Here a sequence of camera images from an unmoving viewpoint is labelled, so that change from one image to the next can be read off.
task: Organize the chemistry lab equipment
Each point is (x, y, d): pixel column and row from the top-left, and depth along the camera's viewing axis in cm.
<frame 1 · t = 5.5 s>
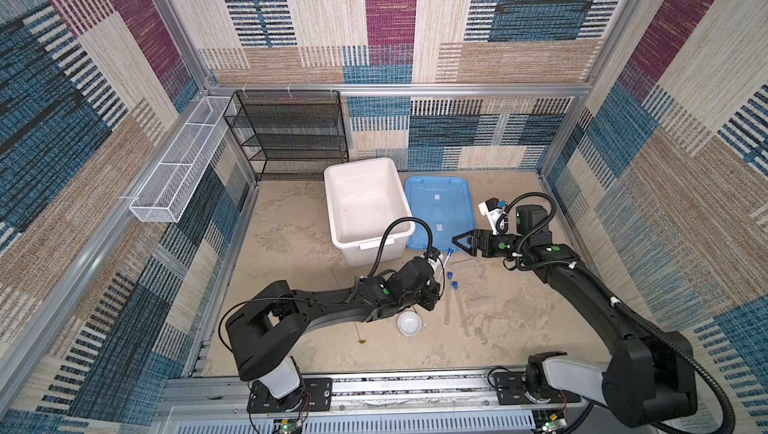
left hand: (441, 284, 82), fingers closed
right hand: (462, 244, 80), fingers open
blue plastic lid: (446, 203, 114), on the table
white ceramic crucible: (409, 323, 86), on the table
blue capped test tube: (447, 297, 91), on the table
blue capped test tube 2: (455, 285, 93), on the table

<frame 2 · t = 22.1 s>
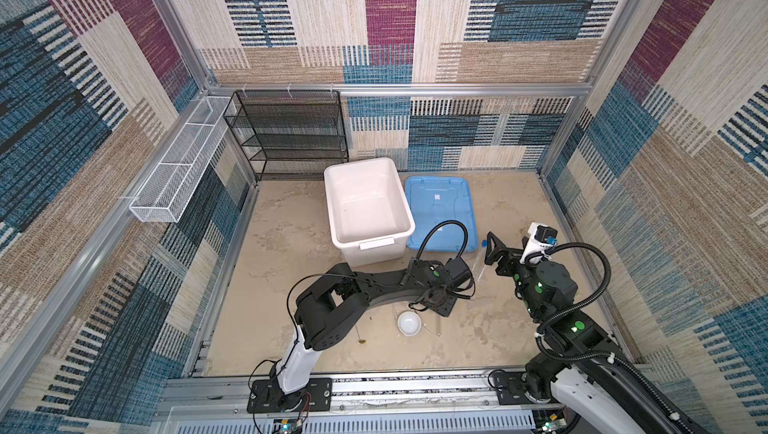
left hand: (444, 301, 87), fingers open
right hand: (504, 240, 74), fingers open
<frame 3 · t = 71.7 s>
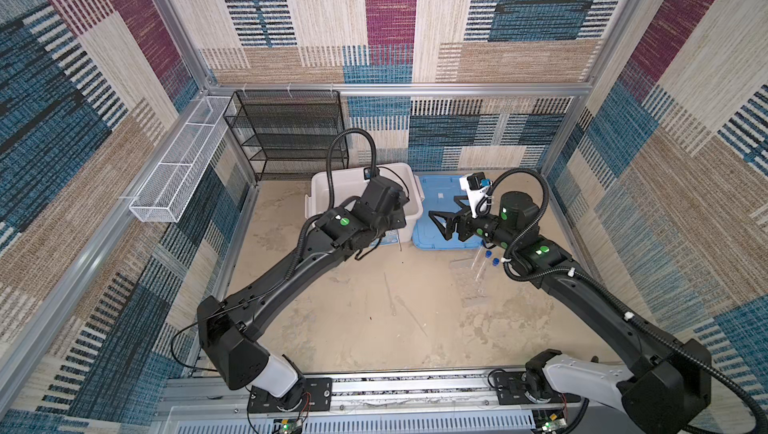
left hand: (400, 206, 74), fingers closed
right hand: (443, 210, 74), fingers open
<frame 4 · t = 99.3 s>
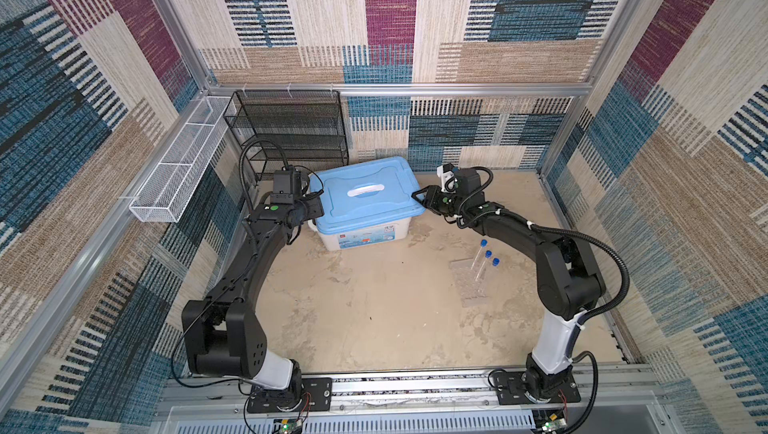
left hand: (309, 198, 85), fingers open
right hand: (414, 199, 91), fingers open
blue plastic lid: (366, 193, 93), point 19 cm above the table
